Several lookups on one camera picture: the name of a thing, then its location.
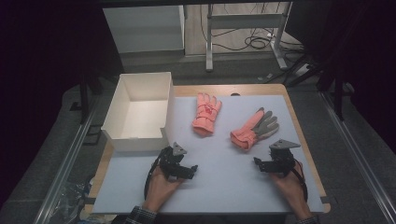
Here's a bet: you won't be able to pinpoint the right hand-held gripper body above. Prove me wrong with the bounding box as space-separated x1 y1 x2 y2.
268 138 302 178

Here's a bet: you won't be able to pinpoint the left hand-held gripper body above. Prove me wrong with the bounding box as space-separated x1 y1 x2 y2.
158 142 188 180

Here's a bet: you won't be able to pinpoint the pink glove with grey palm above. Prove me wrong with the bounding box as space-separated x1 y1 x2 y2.
230 106 280 151

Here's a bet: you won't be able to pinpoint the white box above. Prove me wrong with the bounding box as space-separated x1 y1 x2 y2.
101 72 176 153

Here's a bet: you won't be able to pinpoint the pink glove with red print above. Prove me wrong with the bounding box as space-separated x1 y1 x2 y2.
191 91 223 137

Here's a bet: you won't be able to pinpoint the person's left hand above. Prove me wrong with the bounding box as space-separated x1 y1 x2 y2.
142 166 185 214

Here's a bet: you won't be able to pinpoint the person's right hand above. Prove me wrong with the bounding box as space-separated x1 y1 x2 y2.
269 161 313 219

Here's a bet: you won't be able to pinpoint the light blue table mat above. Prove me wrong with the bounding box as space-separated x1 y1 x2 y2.
92 94 325 216

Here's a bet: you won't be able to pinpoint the black stand leg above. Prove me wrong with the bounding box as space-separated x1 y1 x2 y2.
317 74 356 122
69 73 105 125

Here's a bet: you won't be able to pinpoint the white power strip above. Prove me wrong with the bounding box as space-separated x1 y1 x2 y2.
293 63 311 77

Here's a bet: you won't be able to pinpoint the clear plastic bag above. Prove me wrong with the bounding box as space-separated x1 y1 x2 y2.
50 179 95 224

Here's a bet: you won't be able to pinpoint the white cabinet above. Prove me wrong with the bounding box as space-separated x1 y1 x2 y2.
102 4 187 54

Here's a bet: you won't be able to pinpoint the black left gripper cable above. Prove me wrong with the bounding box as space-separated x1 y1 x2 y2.
143 154 163 201

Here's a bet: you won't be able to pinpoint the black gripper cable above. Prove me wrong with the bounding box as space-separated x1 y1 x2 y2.
292 159 310 203
143 154 163 201

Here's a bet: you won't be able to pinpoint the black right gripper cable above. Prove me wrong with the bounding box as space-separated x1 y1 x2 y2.
292 159 310 203

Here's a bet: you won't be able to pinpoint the aluminium rail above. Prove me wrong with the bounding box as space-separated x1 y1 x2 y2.
320 91 396 224
33 92 101 224

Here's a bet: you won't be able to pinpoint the black floor cables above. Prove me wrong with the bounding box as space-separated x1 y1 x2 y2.
199 2 305 53

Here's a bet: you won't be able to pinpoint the grey metal desk frame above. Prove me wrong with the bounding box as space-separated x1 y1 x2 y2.
205 1 294 73

